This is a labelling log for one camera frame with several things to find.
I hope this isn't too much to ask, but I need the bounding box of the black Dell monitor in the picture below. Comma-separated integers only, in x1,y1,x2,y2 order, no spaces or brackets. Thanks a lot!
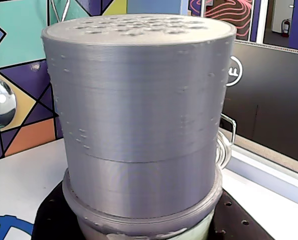
221,39,298,161

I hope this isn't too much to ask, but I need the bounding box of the red fire extinguisher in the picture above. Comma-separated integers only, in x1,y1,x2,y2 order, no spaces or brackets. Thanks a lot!
281,18,291,38

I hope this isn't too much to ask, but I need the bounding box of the shiny steel pot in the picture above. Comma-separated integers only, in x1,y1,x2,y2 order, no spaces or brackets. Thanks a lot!
215,113,237,168

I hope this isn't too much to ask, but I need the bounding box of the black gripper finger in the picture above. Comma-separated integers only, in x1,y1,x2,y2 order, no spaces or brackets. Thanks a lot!
32,186,87,240
208,189,276,240

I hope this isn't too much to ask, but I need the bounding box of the silver wire utensil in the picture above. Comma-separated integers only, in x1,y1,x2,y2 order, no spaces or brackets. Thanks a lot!
48,0,71,23

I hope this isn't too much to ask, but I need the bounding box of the silver ladle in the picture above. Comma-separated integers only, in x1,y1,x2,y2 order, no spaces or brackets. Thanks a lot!
0,76,17,130

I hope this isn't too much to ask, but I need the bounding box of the gray salt shaker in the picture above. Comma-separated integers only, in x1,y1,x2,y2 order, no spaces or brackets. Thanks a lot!
40,14,238,240

